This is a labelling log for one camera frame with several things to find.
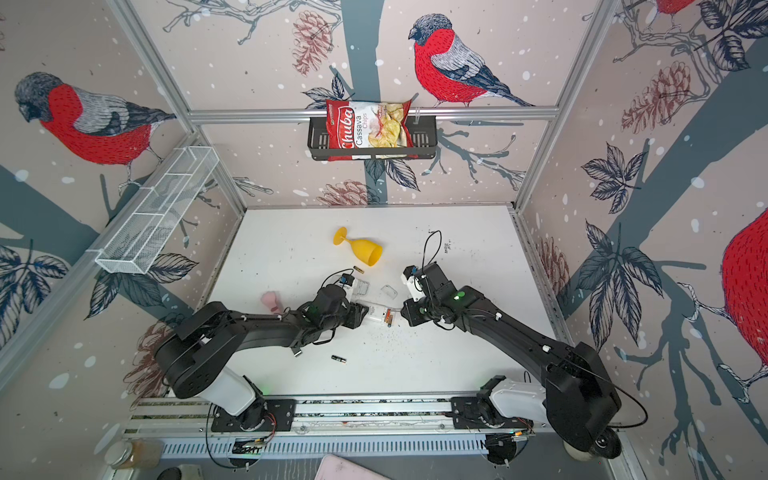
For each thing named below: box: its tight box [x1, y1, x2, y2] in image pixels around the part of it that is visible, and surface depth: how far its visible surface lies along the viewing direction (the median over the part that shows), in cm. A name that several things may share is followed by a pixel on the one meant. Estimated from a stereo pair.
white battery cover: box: [380, 284, 398, 300], surface depth 98 cm
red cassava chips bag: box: [326, 99, 419, 162], surface depth 89 cm
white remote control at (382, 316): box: [364, 306, 394, 327], surface depth 92 cm
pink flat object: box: [315, 454, 392, 480], surface depth 66 cm
